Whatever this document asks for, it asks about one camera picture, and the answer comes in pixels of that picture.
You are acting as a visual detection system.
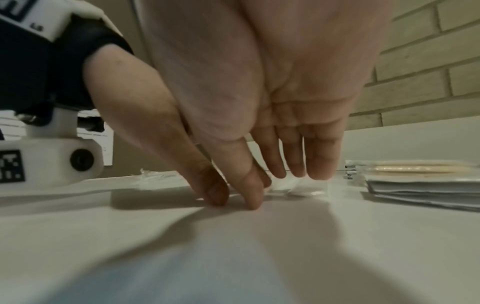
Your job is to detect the clear plastic packets pile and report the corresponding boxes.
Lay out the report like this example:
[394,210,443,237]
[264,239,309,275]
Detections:
[262,173,332,199]

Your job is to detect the person's left hand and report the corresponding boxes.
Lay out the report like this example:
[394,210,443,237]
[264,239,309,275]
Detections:
[82,44,230,208]

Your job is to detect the person's right hand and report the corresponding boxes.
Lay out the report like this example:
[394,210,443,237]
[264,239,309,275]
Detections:
[138,0,396,211]

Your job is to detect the stack of white sachets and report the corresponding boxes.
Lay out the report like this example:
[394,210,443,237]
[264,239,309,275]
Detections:
[363,177,480,213]

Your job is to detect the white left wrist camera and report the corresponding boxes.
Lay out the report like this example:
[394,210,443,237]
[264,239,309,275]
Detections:
[0,106,107,197]

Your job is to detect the beige soap bars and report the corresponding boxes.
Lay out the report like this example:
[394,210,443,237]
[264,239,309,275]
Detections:
[343,159,480,182]

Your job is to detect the white printed paper sheet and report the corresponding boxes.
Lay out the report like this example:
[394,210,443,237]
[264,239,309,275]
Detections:
[0,108,114,167]

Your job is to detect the white backsplash upstand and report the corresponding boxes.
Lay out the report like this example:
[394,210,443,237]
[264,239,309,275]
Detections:
[243,115,480,173]

